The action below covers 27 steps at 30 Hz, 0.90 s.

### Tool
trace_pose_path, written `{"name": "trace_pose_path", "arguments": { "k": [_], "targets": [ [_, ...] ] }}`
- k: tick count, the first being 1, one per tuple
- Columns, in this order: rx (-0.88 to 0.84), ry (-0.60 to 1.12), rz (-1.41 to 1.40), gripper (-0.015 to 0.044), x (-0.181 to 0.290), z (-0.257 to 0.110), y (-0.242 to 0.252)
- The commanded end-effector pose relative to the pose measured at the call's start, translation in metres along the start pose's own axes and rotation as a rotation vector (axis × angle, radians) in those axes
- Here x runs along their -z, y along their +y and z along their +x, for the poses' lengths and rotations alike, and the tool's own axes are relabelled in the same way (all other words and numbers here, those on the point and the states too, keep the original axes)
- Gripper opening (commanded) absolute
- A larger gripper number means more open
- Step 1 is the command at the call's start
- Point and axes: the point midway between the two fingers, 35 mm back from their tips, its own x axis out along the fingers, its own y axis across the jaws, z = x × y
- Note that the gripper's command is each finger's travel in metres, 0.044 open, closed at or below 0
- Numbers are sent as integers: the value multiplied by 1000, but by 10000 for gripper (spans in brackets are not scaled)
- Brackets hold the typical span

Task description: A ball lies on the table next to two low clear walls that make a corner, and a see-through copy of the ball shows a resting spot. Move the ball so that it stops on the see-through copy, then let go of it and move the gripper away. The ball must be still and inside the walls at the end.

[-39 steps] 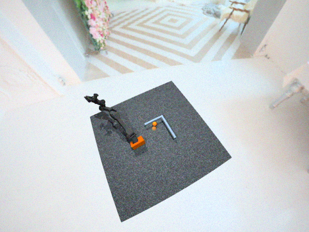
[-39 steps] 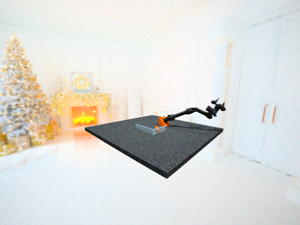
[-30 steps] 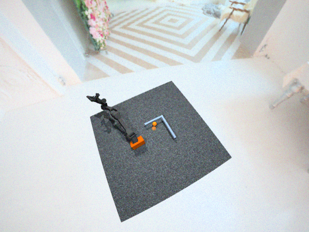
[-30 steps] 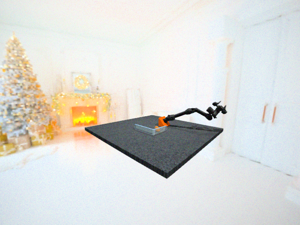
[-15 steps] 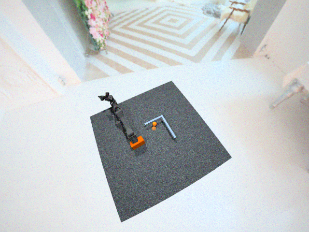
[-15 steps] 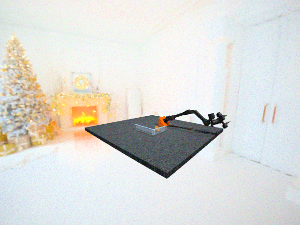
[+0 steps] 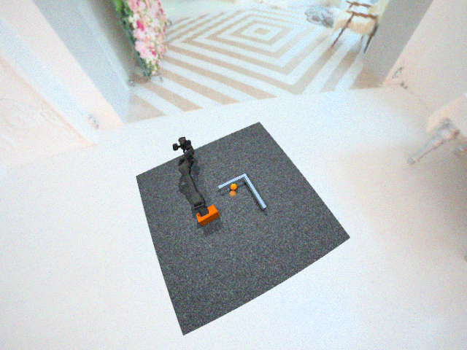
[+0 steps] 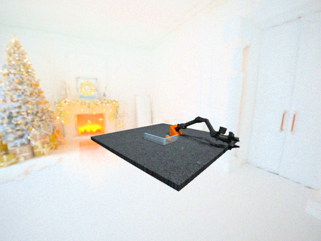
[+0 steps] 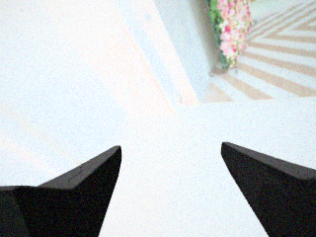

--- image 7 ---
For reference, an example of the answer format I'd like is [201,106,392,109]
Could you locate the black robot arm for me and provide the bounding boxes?
[178,137,209,217]

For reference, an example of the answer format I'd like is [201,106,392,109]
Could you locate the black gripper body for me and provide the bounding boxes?
[172,140,191,151]

